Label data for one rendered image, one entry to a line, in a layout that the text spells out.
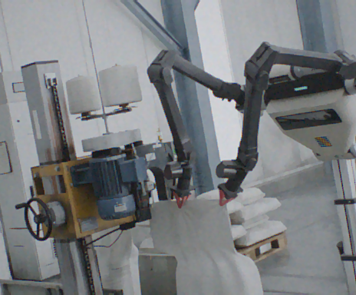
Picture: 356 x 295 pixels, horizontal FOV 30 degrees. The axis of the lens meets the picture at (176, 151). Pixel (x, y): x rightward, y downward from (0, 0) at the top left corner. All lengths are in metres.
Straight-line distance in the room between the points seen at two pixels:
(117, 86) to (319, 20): 8.94
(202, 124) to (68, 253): 6.07
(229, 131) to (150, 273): 6.19
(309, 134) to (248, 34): 7.50
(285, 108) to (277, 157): 7.64
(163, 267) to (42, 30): 4.69
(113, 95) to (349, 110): 0.96
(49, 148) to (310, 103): 1.09
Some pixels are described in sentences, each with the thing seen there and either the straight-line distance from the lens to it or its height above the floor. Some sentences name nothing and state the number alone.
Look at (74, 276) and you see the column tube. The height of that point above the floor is 0.87.
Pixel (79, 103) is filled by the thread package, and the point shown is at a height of 1.57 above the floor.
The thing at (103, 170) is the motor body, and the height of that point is 1.28.
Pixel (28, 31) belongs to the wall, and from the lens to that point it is 7.66.
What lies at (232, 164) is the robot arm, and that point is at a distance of 2.57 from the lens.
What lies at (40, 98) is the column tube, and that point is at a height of 1.61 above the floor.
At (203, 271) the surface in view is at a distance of 2.80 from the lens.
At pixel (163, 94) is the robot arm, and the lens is 2.70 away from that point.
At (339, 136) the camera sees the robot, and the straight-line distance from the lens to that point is 2.89.
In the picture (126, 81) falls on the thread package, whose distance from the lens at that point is 2.72.
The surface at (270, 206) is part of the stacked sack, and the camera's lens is 6.42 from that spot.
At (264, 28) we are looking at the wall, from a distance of 10.72.
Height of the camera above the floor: 1.44
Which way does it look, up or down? 3 degrees down
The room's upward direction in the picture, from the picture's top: 10 degrees counter-clockwise
